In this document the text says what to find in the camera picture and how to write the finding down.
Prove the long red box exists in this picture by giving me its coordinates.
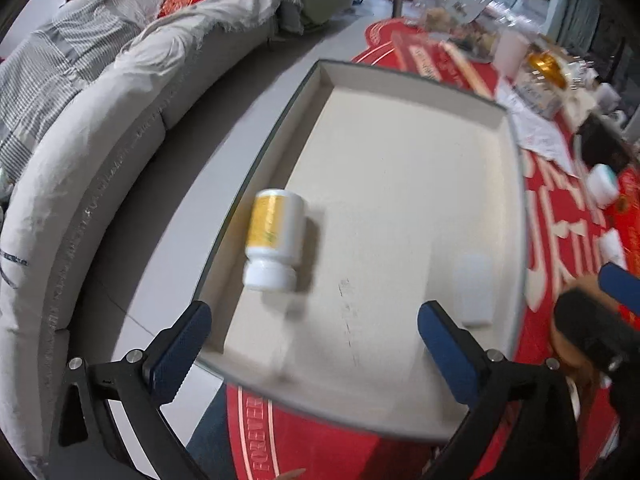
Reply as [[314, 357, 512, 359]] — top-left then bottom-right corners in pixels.
[[395, 30, 501, 96]]

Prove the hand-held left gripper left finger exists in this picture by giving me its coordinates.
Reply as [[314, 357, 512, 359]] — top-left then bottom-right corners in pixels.
[[59, 301, 213, 480]]

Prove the silver phone stand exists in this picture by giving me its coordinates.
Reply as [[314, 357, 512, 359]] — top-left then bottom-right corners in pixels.
[[445, 0, 501, 26]]

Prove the white bottle yellow label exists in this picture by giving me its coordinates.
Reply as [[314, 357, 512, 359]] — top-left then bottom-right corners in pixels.
[[242, 188, 307, 292]]

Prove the black pouch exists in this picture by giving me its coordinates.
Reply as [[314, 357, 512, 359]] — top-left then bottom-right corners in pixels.
[[572, 110, 636, 176]]

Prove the white bottle blue label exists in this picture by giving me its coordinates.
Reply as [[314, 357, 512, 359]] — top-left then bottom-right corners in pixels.
[[600, 230, 627, 270]]

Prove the person's leg in jeans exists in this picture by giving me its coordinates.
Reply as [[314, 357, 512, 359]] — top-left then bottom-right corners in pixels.
[[185, 385, 241, 480]]

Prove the grey striped blanket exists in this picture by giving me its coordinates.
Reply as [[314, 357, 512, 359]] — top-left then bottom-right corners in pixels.
[[0, 0, 166, 181]]

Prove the white jar teal lid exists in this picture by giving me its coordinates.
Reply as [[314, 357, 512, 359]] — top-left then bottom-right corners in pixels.
[[585, 164, 618, 208]]

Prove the grey shallow tray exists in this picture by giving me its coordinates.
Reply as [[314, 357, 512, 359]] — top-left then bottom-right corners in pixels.
[[197, 59, 528, 443]]

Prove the light grey fringed throw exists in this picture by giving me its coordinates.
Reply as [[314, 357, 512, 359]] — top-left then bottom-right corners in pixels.
[[115, 0, 303, 86]]

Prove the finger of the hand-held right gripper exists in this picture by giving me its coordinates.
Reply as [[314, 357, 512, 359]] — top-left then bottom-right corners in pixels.
[[598, 261, 640, 311], [552, 287, 628, 376]]

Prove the grey curved sofa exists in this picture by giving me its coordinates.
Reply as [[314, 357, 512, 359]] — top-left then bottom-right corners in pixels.
[[0, 0, 306, 480]]

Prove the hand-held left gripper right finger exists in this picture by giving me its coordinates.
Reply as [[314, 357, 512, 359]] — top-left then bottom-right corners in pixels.
[[417, 301, 583, 480]]

